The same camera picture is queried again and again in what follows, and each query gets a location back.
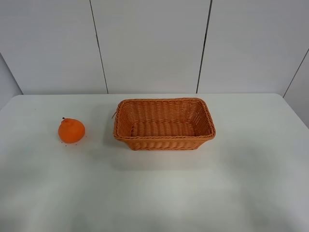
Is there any orange fruit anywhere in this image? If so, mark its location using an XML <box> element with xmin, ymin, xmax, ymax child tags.
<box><xmin>58</xmin><ymin>117</ymin><xmax>85</xmax><ymax>144</ymax></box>

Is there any orange wicker basket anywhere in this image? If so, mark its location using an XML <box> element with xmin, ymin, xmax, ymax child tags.
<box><xmin>113</xmin><ymin>98</ymin><xmax>216</xmax><ymax>150</ymax></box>

